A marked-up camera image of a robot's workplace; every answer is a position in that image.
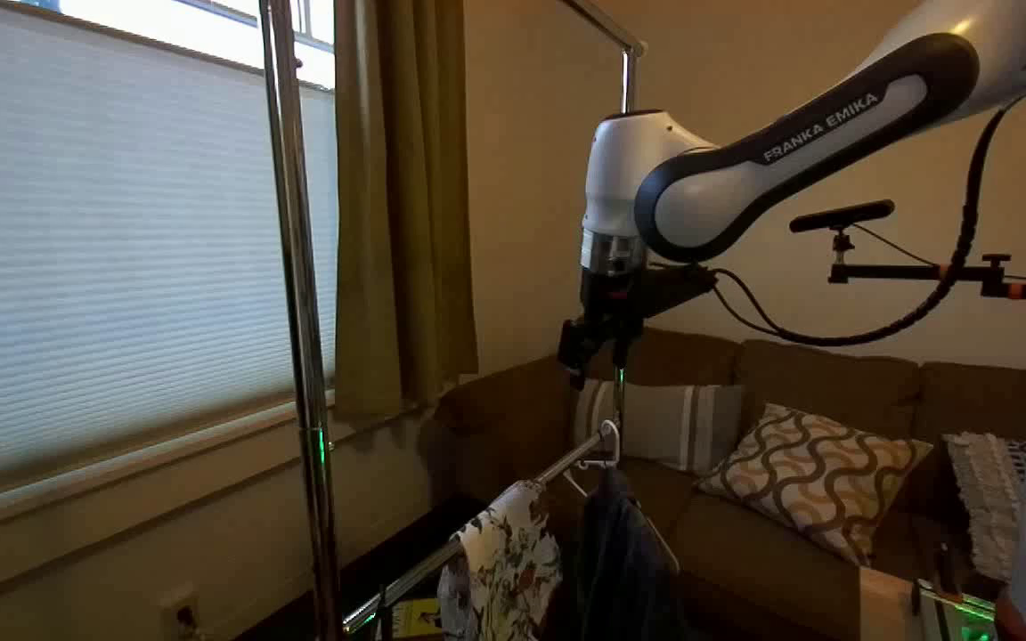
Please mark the clear green lit panel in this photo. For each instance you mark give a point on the clear green lit panel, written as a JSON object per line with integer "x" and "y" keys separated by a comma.
{"x": 959, "y": 609}

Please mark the dark blue garment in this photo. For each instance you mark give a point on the dark blue garment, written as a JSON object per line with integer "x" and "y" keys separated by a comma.
{"x": 624, "y": 557}

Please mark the yellow white paper tag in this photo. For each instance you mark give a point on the yellow white paper tag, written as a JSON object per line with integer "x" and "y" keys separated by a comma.
{"x": 417, "y": 621}

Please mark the bright window pane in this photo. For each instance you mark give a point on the bright window pane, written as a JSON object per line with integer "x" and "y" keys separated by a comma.
{"x": 229, "y": 24}

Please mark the black stereo camera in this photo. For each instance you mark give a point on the black stereo camera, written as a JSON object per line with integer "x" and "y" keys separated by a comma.
{"x": 843, "y": 217}

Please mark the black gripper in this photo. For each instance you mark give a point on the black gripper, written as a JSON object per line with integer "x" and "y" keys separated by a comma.
{"x": 607, "y": 314}

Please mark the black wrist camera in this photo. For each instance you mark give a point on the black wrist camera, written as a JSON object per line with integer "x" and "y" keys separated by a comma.
{"x": 677, "y": 285}

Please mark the olive window curtain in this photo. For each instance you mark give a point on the olive window curtain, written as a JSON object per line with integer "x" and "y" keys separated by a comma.
{"x": 401, "y": 202}

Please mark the white grey striped cushion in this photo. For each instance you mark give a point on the white grey striped cushion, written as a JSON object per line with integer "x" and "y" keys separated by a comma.
{"x": 666, "y": 423}

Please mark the white cellular window blind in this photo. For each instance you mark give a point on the white cellular window blind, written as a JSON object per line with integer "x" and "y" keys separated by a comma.
{"x": 108, "y": 237}

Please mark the brown fabric sofa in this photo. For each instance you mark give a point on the brown fabric sofa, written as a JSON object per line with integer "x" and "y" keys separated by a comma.
{"x": 773, "y": 380}

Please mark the white wall outlet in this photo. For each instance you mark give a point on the white wall outlet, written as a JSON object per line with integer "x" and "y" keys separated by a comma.
{"x": 180, "y": 609}

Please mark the floral print garment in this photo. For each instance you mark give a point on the floral print garment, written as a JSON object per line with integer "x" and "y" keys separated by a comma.
{"x": 506, "y": 557}

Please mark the wave patterned cushion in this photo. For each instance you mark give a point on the wave patterned cushion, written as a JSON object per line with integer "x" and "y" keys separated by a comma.
{"x": 817, "y": 477}

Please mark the white knitted cushion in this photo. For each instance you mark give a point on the white knitted cushion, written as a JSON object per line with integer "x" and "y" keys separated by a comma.
{"x": 987, "y": 499}

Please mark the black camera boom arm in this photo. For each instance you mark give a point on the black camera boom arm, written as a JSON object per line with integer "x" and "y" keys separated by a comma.
{"x": 917, "y": 271}

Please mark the beige cardboard box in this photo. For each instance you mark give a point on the beige cardboard box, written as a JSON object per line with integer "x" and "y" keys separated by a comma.
{"x": 889, "y": 608}

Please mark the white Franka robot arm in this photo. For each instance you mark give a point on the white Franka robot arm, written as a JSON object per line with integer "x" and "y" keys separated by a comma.
{"x": 845, "y": 120}

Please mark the chrome clothes rack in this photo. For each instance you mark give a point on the chrome clothes rack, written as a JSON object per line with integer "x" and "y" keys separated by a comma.
{"x": 299, "y": 297}

